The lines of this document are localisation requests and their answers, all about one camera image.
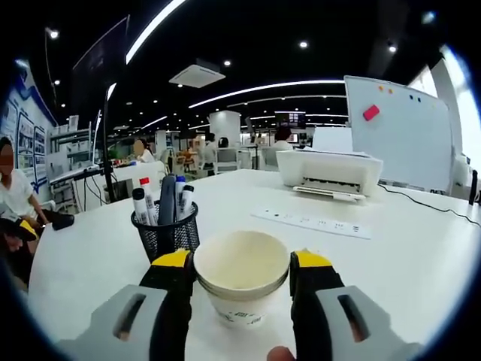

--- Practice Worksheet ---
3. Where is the small dark object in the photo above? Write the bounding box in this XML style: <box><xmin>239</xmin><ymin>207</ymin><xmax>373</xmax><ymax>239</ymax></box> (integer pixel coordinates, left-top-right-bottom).
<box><xmin>51</xmin><ymin>214</ymin><xmax>76</xmax><ymax>232</ymax></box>

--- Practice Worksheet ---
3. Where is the white plastic container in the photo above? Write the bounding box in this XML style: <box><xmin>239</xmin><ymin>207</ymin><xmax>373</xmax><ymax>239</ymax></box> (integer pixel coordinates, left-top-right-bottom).
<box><xmin>453</xmin><ymin>154</ymin><xmax>473</xmax><ymax>188</ymax></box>

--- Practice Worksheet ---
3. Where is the blue cap whiteboard marker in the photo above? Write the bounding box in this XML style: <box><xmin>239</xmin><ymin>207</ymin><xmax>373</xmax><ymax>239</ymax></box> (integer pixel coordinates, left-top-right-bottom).
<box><xmin>174</xmin><ymin>174</ymin><xmax>187</xmax><ymax>223</ymax></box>

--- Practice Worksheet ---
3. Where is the white standing whiteboard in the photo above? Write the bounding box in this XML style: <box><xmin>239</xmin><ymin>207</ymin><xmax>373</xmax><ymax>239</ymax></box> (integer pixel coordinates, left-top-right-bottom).
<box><xmin>343</xmin><ymin>74</ymin><xmax>455</xmax><ymax>193</ymax></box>

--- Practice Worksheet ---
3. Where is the large bright window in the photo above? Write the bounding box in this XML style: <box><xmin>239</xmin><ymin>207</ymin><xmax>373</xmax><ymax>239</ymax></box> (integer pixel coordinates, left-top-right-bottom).
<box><xmin>407</xmin><ymin>47</ymin><xmax>481</xmax><ymax>162</ymax></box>

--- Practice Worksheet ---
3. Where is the thin curved ceiling light strip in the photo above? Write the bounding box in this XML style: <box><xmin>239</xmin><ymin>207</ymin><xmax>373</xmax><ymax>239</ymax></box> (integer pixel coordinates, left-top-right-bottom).
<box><xmin>187</xmin><ymin>79</ymin><xmax>346</xmax><ymax>110</ymax></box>

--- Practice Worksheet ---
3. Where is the person's right hand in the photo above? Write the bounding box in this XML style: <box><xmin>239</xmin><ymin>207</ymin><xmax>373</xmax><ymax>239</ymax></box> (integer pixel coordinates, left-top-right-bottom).
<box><xmin>267</xmin><ymin>345</ymin><xmax>296</xmax><ymax>361</ymax></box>

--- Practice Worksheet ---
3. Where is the white shelf unit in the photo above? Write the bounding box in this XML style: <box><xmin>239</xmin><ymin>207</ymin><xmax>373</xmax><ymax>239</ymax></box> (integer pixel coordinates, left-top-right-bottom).
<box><xmin>47</xmin><ymin>115</ymin><xmax>99</xmax><ymax>174</ymax></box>

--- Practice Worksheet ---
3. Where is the black table cable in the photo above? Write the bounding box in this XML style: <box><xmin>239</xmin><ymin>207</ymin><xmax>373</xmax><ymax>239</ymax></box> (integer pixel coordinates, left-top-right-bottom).
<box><xmin>377</xmin><ymin>183</ymin><xmax>481</xmax><ymax>227</ymax></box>

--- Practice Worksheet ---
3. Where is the ceiling air conditioner unit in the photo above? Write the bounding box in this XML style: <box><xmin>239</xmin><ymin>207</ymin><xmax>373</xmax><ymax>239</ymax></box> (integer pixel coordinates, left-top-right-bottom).
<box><xmin>168</xmin><ymin>58</ymin><xmax>227</xmax><ymax>89</ymax></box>

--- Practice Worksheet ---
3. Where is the black cap whiteboard marker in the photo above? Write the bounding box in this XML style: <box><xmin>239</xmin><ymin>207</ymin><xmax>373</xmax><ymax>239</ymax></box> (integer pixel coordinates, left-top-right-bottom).
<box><xmin>132</xmin><ymin>187</ymin><xmax>152</xmax><ymax>226</ymax></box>
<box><xmin>176</xmin><ymin>184</ymin><xmax>195</xmax><ymax>222</ymax></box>

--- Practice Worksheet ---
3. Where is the white monitor stand desk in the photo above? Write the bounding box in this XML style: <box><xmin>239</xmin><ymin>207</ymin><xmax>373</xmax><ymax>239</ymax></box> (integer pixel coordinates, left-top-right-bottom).
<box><xmin>48</xmin><ymin>163</ymin><xmax>116</xmax><ymax>206</ymax></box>

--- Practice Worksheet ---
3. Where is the white printer paper stack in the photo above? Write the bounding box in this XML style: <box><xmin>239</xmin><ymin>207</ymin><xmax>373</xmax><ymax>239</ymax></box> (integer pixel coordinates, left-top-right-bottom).
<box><xmin>311</xmin><ymin>126</ymin><xmax>371</xmax><ymax>157</ymax></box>

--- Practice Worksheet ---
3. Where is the white office chair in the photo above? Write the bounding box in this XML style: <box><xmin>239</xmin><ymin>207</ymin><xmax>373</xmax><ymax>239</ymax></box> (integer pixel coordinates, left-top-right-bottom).
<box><xmin>215</xmin><ymin>147</ymin><xmax>242</xmax><ymax>174</ymax></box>

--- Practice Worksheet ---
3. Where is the black mesh pen holder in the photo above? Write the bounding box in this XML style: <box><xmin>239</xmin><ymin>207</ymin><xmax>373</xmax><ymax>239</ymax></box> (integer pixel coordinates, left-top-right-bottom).
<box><xmin>130</xmin><ymin>201</ymin><xmax>201</xmax><ymax>264</ymax></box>

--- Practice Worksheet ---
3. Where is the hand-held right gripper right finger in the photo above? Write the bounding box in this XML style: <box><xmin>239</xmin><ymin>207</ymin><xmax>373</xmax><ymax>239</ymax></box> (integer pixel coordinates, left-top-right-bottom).
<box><xmin>289</xmin><ymin>247</ymin><xmax>425</xmax><ymax>361</ymax></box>

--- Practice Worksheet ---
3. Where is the red cap whiteboard marker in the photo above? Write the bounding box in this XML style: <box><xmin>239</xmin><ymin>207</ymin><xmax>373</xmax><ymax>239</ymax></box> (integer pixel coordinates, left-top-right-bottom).
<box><xmin>139</xmin><ymin>177</ymin><xmax>159</xmax><ymax>226</ymax></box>

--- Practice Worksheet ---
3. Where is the hanging display screen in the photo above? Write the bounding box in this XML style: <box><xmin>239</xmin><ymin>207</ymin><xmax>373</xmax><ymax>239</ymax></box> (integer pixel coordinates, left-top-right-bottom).
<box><xmin>275</xmin><ymin>110</ymin><xmax>307</xmax><ymax>129</ymax></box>

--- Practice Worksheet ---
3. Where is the blue white wall poster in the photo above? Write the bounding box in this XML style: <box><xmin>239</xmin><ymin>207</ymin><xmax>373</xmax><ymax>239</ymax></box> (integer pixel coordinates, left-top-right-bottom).
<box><xmin>0</xmin><ymin>63</ymin><xmax>58</xmax><ymax>189</ymax></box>

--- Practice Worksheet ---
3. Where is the wide curved ceiling light strip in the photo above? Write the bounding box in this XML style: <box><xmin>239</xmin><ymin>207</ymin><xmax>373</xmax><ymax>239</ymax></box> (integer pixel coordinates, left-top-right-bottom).
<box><xmin>125</xmin><ymin>0</ymin><xmax>188</xmax><ymax>65</ymax></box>

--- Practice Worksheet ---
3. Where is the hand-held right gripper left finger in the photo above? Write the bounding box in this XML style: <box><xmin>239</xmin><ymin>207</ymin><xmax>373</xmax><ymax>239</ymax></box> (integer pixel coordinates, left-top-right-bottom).
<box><xmin>56</xmin><ymin>248</ymin><xmax>196</xmax><ymax>361</ymax></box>

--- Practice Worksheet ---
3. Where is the black bottle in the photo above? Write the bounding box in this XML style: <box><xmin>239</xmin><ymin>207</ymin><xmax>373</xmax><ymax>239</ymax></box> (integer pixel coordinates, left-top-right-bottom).
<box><xmin>468</xmin><ymin>169</ymin><xmax>479</xmax><ymax>206</ymax></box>

